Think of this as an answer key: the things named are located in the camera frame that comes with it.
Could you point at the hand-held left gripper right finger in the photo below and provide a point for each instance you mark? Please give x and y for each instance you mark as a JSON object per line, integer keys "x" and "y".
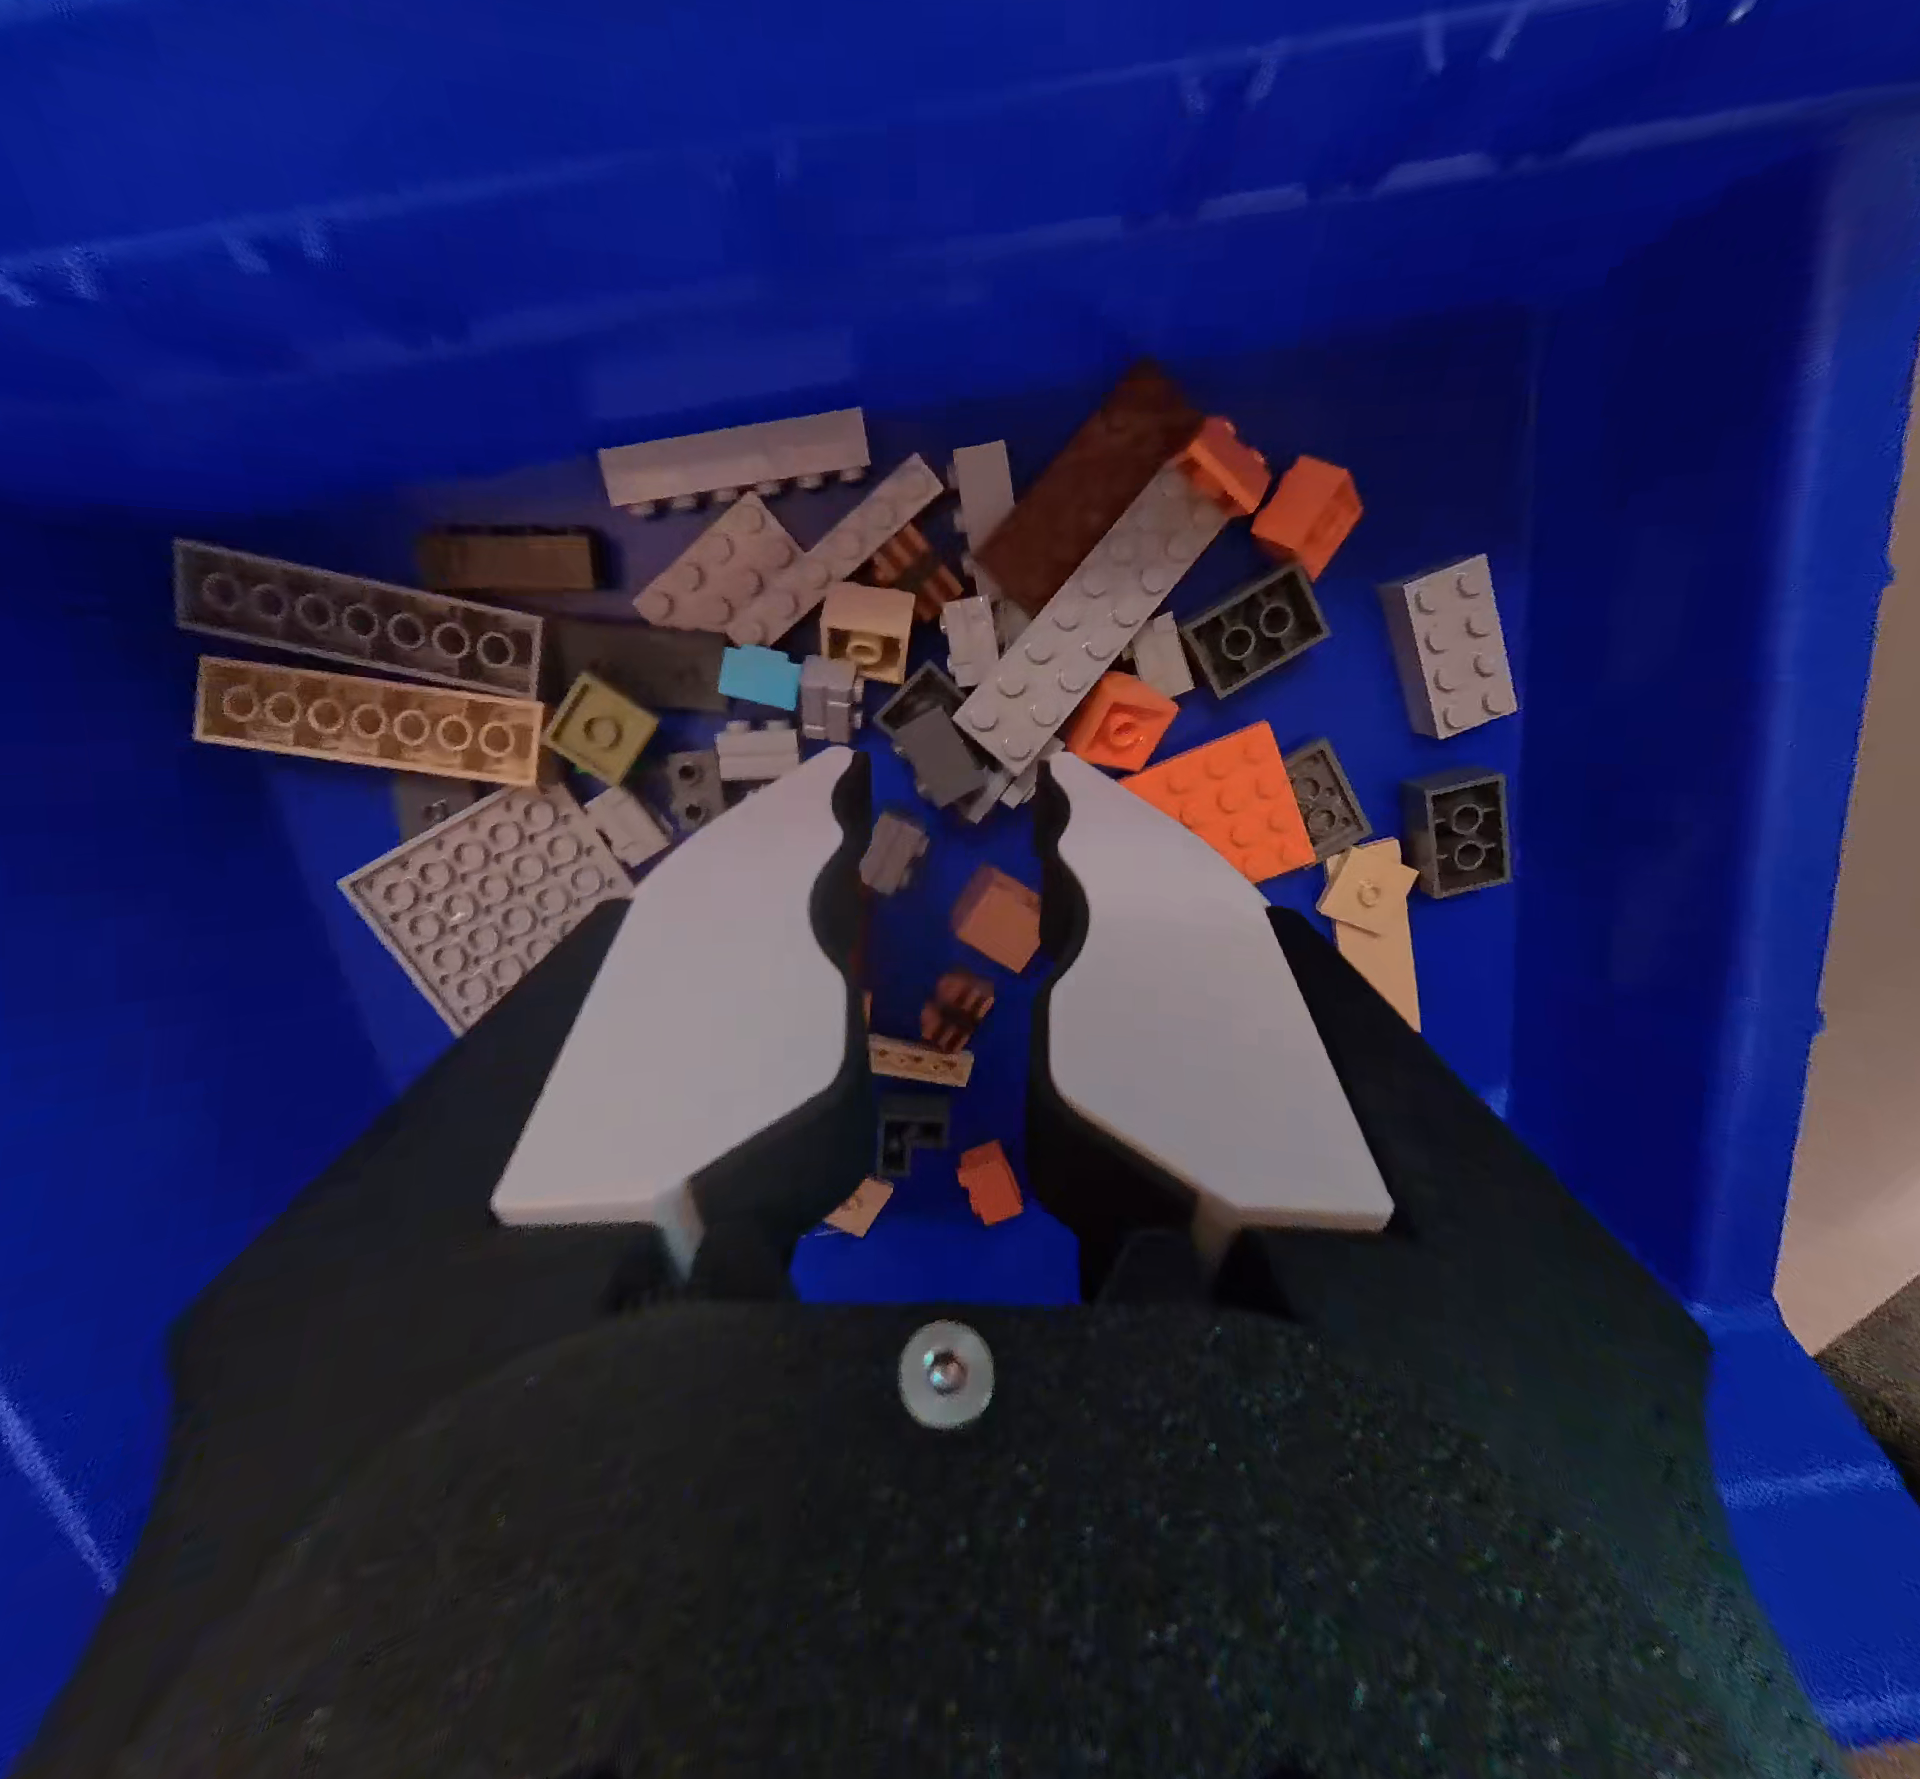
{"x": 1199, "y": 1044}

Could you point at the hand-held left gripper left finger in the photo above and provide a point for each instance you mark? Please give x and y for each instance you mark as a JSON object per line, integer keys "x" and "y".
{"x": 704, "y": 1029}

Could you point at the pile of toy bricks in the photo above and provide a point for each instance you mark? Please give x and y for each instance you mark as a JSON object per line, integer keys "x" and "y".
{"x": 1080, "y": 608}

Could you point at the blue plastic bin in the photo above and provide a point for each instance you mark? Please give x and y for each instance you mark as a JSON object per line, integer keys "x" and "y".
{"x": 901, "y": 157}

